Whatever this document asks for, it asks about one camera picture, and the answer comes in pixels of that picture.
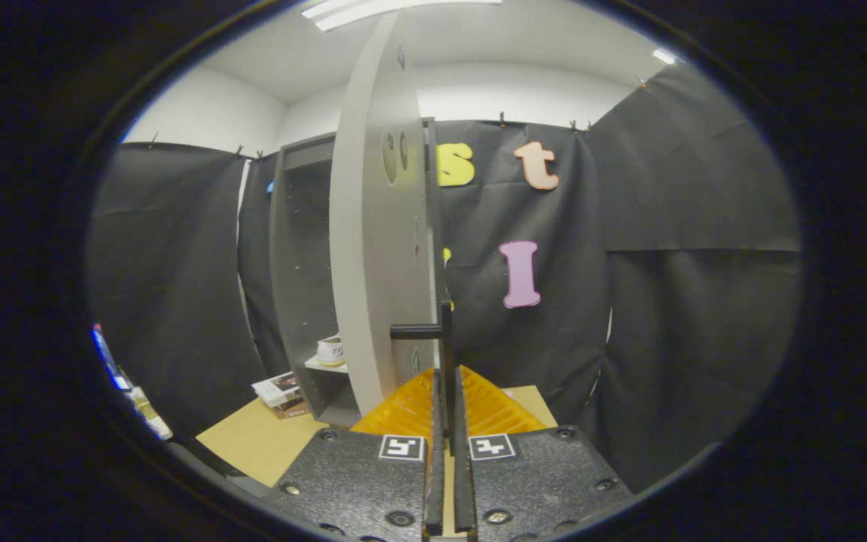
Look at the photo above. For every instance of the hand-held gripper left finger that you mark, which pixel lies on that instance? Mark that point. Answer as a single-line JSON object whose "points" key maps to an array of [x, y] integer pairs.
{"points": [[437, 452]]}

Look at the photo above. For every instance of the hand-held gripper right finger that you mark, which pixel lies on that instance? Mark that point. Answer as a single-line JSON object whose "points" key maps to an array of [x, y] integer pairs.
{"points": [[462, 452]]}

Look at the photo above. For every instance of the white shoe with yellow sole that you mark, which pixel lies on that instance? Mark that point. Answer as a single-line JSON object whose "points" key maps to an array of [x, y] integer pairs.
{"points": [[330, 351]]}

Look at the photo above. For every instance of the beige shoe cabinet door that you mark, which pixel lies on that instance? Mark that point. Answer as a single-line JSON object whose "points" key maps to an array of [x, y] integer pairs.
{"points": [[373, 263]]}

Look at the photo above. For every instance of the grey shoe cabinet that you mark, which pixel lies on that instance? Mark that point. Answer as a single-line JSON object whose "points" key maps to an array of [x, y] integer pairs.
{"points": [[305, 263]]}

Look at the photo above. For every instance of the stack of books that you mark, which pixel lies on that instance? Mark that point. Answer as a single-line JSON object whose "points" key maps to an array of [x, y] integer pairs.
{"points": [[279, 390]]}

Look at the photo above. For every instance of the black backdrop cloth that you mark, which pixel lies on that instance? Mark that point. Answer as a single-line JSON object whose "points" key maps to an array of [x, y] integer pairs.
{"points": [[667, 301]]}

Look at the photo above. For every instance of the small ceiling light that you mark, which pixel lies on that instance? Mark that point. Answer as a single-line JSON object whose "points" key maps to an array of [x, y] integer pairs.
{"points": [[664, 56]]}

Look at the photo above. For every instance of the long ceiling light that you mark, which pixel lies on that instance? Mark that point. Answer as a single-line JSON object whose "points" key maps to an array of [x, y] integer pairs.
{"points": [[373, 9]]}

